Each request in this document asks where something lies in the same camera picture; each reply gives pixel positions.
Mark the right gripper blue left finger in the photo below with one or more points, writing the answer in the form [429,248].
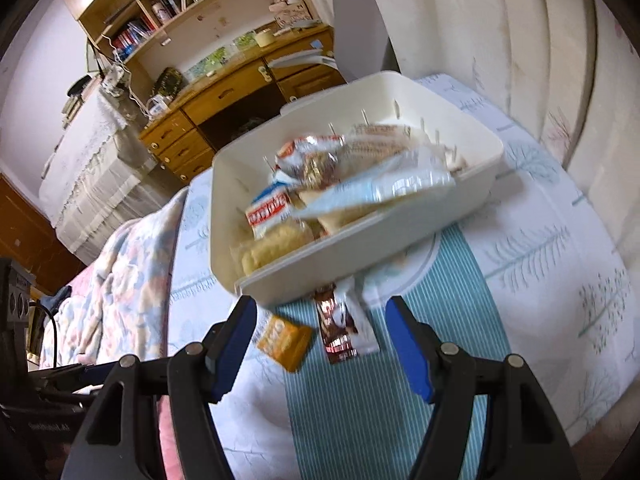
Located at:
[200,375]

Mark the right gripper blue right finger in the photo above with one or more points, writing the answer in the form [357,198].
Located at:
[444,376]

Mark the orange snack packet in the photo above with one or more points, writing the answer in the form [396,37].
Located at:
[282,340]

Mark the brown coffee sachet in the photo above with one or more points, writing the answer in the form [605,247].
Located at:
[345,329]

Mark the puffed rice cake pack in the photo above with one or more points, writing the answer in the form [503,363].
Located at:
[276,243]

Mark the red striped snack packet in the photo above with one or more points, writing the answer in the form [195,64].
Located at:
[272,206]

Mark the clear bread snack bag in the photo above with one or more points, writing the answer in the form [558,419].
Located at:
[415,172]

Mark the clear cracker pack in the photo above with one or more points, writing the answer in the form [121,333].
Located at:
[393,138]

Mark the red dates snack packet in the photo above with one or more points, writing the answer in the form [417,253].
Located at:
[314,161]

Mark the floral fleece blanket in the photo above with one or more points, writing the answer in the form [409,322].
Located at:
[119,304]

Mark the tree print tablecloth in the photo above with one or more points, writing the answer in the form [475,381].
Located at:
[532,275]

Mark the brown wooden door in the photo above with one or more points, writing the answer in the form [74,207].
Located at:
[28,238]

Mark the white lace covered cabinet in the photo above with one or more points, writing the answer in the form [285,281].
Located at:
[101,175]

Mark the white plastic storage bin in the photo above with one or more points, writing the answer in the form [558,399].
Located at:
[244,168]

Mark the wooden desk with drawers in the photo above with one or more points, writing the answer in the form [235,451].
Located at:
[215,110]

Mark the grey office chair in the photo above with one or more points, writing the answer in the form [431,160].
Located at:
[361,45]

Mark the floral white curtain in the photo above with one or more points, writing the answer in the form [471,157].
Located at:
[565,70]

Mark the wooden bookshelf hutch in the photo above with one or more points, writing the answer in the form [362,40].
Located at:
[185,5]

